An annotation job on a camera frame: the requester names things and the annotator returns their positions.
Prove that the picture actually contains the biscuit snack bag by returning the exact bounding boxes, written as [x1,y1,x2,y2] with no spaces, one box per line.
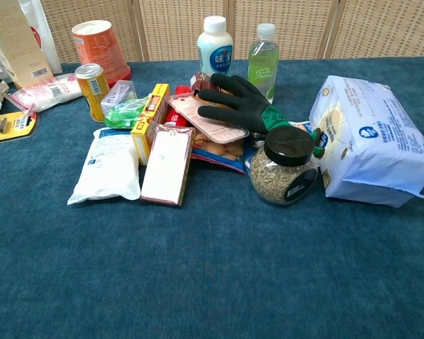
[191,126,250,175]

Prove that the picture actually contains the large white blue package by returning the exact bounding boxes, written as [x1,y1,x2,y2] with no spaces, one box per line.
[309,75,424,208]

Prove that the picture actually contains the yellow and red box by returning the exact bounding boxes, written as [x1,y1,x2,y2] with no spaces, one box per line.
[130,83,172,167]

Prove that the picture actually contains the white pillow bag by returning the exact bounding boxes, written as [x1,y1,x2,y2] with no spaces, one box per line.
[66,126,141,206]

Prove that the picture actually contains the black and green work glove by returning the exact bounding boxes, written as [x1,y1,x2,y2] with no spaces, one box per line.
[197,73,326,158]

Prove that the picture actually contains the orange instant noodle cup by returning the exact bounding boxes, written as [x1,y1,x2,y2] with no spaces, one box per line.
[71,20,132,87]

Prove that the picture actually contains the clear purple plastic box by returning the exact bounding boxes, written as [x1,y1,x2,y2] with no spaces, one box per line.
[100,79,138,116]

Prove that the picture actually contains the yellow drink can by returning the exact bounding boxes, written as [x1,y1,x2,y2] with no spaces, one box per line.
[74,63,110,123]

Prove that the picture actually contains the woven folding screen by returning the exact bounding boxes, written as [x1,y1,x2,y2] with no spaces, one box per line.
[38,0,424,63]

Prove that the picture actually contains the white pink sachet with barcode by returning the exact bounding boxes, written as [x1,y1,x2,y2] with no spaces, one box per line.
[7,73,83,114]

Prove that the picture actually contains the white milk bottle blue label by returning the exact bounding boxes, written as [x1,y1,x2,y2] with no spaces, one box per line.
[196,16,234,76]

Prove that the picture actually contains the clear green label water bottle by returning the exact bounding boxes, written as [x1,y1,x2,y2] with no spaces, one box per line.
[247,23,281,105]

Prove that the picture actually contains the red snack packet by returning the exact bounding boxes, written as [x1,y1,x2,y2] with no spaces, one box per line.
[164,84,190,128]

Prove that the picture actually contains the glass jar with black lid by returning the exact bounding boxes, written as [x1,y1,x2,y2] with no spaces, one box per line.
[249,126,319,206]

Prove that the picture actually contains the razor on yellow card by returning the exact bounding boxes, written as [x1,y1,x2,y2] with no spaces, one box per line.
[0,111,37,145]

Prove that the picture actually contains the teal table cloth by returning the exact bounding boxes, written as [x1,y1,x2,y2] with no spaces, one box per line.
[0,56,424,339]

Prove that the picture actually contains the white box with maroon edge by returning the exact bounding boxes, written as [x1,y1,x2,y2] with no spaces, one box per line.
[139,123,195,207]

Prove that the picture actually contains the white plastic bag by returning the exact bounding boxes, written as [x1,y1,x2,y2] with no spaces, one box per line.
[18,0,63,75]

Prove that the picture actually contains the round brown red container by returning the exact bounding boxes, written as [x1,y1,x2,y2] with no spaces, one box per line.
[189,71,213,98]

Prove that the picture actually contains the pink flat tray package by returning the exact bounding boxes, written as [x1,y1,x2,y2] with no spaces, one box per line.
[167,94,251,144]

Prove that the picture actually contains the green plastic packet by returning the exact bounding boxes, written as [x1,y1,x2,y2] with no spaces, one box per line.
[103,96,150,130]

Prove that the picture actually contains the tall beige carton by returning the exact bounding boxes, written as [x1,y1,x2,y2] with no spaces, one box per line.
[0,0,54,89]

